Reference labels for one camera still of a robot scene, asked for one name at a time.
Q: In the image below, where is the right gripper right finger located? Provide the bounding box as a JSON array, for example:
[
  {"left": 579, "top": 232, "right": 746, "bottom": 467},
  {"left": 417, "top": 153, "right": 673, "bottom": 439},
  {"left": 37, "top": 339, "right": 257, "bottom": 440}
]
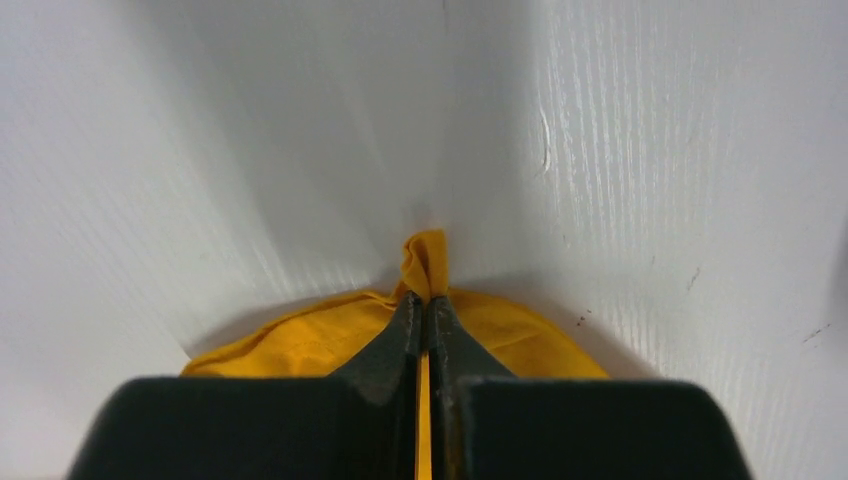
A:
[{"left": 427, "top": 297, "right": 750, "bottom": 479}]

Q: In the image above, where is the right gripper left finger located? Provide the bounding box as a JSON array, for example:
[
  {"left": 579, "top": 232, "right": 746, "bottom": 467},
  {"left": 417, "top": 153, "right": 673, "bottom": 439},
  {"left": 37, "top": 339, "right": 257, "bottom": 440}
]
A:
[{"left": 69, "top": 293, "right": 423, "bottom": 479}]

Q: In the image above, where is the yellow t-shirt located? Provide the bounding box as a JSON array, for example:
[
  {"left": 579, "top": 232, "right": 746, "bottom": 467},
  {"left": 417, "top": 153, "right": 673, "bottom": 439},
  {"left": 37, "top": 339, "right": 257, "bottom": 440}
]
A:
[{"left": 180, "top": 229, "right": 611, "bottom": 480}]

